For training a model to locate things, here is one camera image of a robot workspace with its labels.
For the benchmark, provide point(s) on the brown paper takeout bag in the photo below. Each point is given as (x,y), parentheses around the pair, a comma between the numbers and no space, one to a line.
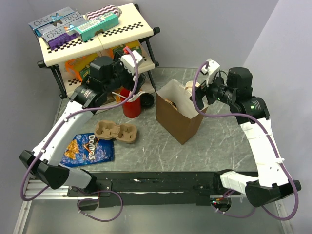
(182,123)

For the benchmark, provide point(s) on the green orange snack box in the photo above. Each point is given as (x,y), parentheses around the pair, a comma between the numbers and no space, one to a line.
(84,72)

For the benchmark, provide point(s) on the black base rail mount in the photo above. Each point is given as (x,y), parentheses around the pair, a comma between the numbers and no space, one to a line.
(153,188)

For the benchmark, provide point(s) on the purple wavy pouch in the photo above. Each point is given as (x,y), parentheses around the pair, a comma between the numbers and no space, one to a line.
(106,9)

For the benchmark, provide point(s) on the blue Doritos chip bag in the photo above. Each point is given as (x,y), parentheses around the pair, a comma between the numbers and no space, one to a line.
(87,149)

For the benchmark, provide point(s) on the purple RO foil box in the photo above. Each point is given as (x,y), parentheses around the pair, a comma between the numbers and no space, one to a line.
(59,36)

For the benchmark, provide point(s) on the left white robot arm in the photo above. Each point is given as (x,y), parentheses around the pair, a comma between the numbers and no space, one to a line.
(106,75)

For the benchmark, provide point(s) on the black coffee cup lids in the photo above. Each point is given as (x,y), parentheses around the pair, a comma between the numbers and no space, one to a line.
(147,100)

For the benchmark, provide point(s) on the silver RO foil box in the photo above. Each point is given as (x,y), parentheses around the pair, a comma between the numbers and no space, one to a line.
(54,20)

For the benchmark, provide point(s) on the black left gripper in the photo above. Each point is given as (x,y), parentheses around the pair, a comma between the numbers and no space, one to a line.
(130,83)

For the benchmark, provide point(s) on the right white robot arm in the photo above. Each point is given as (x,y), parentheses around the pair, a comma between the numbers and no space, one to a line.
(252,115)

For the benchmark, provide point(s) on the red ribbed plastic cup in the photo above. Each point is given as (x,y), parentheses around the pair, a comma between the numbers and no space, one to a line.
(131,109)

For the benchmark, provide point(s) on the cream checkered shelf rack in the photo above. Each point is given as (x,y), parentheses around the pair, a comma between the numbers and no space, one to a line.
(132,26)

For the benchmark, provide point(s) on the brown pulp cup carrier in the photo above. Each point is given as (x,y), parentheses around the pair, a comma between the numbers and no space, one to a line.
(107,130)

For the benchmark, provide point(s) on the brown paper cups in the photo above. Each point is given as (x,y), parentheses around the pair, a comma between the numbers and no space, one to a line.
(189,85)

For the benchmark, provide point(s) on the teal foil box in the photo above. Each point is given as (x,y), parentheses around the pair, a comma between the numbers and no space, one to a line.
(100,24)

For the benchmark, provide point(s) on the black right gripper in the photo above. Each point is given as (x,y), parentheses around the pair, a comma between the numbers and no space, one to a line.
(202,90)

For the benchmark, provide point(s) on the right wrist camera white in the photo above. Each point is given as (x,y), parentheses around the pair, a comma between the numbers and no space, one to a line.
(210,70)

